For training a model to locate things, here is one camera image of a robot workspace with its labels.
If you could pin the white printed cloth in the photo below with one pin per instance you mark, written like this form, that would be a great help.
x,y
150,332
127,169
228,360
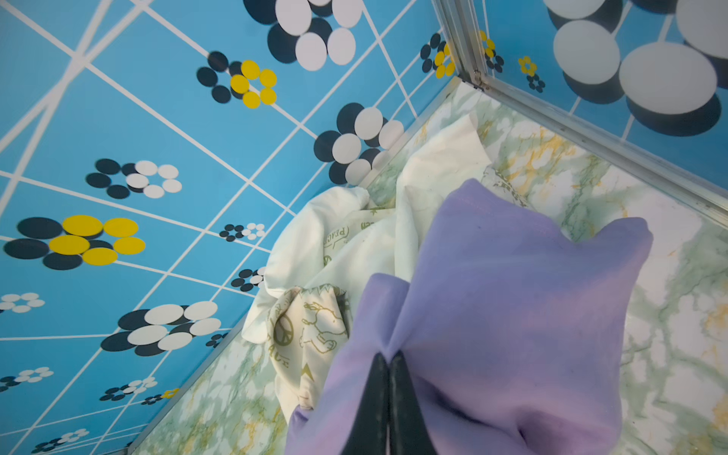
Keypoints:
x,y
318,269

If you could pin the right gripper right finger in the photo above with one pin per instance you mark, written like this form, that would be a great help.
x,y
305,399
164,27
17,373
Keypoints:
x,y
408,430

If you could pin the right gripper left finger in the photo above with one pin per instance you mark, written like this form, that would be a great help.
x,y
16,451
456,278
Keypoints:
x,y
369,434

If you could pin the purple cloth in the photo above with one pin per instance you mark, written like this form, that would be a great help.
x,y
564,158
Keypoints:
x,y
512,333

